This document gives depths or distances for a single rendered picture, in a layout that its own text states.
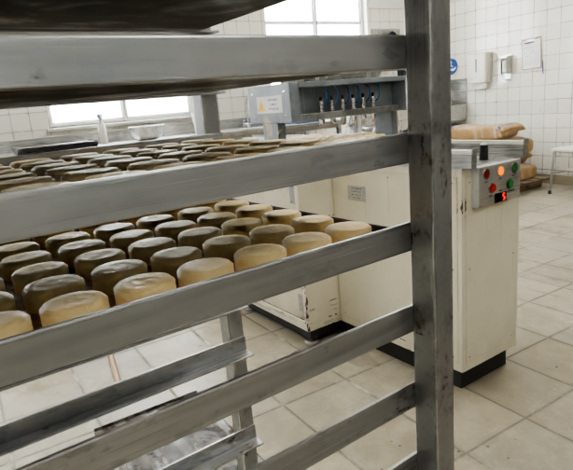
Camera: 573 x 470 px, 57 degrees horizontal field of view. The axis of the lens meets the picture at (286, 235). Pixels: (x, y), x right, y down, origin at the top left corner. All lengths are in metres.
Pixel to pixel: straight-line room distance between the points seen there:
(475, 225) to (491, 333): 0.45
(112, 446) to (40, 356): 0.09
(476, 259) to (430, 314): 1.45
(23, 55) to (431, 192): 0.36
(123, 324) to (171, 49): 0.19
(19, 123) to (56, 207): 4.84
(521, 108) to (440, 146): 6.14
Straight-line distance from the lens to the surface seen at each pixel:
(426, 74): 0.52
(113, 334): 0.40
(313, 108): 2.41
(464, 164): 1.88
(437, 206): 0.54
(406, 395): 0.62
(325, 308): 2.48
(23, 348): 0.39
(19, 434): 0.88
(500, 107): 6.81
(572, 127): 6.35
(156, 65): 0.39
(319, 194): 2.34
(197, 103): 0.89
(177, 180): 0.39
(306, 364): 0.50
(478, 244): 2.01
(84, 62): 0.37
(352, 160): 0.49
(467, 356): 2.11
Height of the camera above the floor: 1.10
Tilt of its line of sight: 14 degrees down
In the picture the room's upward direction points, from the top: 5 degrees counter-clockwise
